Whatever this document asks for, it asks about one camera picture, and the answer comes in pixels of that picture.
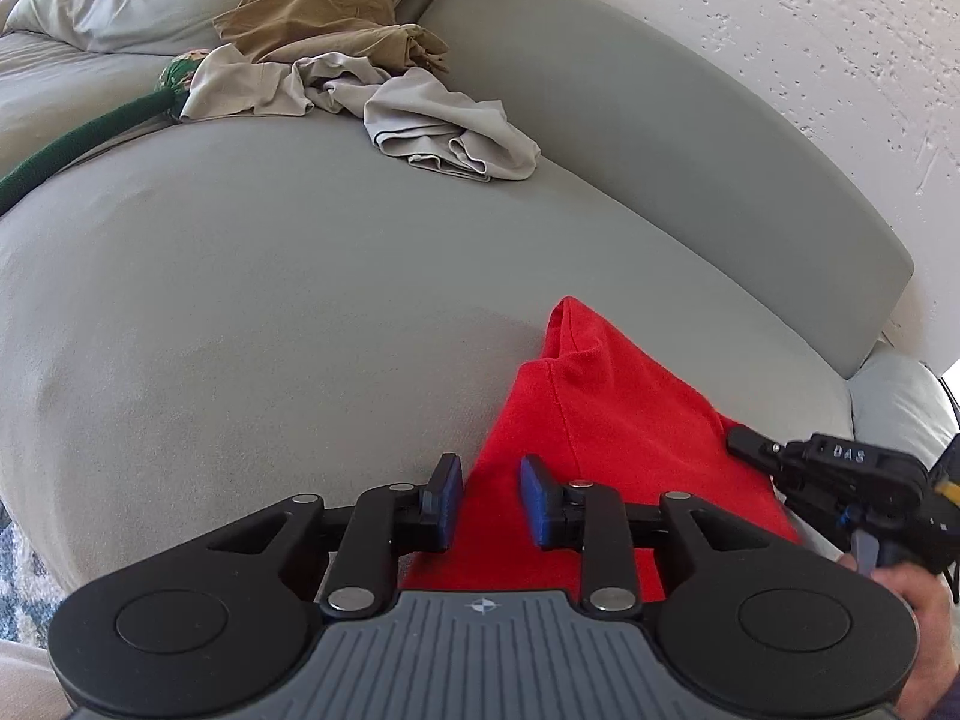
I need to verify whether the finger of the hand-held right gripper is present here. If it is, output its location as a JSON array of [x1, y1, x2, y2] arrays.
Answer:
[[726, 426, 788, 478]]

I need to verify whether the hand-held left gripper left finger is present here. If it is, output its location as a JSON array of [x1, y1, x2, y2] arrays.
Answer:
[[206, 454, 466, 616]]

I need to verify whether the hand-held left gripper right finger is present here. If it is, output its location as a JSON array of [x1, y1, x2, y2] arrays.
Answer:
[[519, 454, 803, 616]]

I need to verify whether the red garment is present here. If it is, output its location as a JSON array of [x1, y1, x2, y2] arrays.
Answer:
[[401, 296, 842, 606]]

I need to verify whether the person's right hand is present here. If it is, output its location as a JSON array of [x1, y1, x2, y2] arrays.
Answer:
[[836, 551, 960, 715]]

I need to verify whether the grey sofa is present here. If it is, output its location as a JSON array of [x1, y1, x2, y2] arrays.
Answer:
[[0, 0, 916, 616]]

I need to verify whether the light grey crumpled garment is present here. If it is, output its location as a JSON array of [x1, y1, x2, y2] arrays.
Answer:
[[180, 45, 542, 183]]

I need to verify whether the blue white rug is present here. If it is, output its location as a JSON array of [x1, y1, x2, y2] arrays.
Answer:
[[0, 495, 70, 653]]

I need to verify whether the tan crumpled garment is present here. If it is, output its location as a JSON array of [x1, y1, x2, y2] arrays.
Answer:
[[214, 0, 452, 81]]

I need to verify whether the dark green cloth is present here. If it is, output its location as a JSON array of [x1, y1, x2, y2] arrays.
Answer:
[[0, 51, 209, 217]]

